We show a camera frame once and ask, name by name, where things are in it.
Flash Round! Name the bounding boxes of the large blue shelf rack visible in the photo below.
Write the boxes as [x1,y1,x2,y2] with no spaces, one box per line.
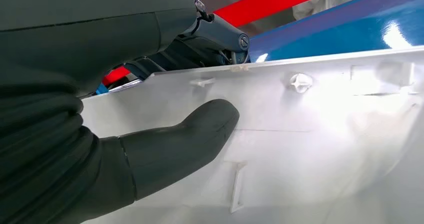
[248,0,424,64]

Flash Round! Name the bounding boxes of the red bar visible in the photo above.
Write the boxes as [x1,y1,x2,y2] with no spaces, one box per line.
[100,0,353,87]

